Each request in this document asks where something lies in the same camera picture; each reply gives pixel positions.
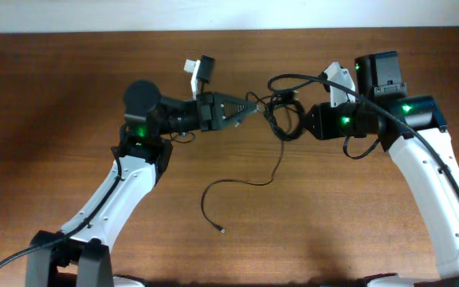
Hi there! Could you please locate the long black usb cable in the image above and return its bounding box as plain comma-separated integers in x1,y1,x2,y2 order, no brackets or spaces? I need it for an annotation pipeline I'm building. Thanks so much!
200,101,294,234

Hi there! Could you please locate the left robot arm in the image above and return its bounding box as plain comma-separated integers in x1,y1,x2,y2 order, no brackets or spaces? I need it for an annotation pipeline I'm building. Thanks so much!
25,81,257,286

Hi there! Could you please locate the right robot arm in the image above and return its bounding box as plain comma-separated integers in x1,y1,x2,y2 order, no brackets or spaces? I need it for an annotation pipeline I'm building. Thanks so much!
305,51,459,286

